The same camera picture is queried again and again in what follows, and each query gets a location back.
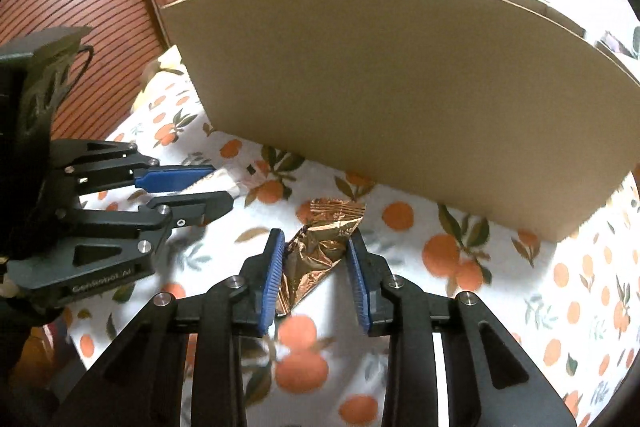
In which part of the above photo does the gold foil snack packet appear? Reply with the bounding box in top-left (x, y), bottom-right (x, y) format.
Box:
top-left (276, 198), bottom-right (366, 317)

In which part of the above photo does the yellow plush toy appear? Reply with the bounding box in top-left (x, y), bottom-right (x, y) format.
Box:
top-left (130, 46), bottom-right (186, 114)

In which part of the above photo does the orange print tablecloth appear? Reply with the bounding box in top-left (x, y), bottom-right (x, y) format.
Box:
top-left (55, 49), bottom-right (639, 426)

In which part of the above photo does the brown cardboard box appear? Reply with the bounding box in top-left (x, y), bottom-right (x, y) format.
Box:
top-left (162, 0), bottom-right (639, 242)

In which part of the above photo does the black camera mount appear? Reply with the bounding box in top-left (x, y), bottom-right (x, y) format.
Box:
top-left (1, 26), bottom-right (91, 147)

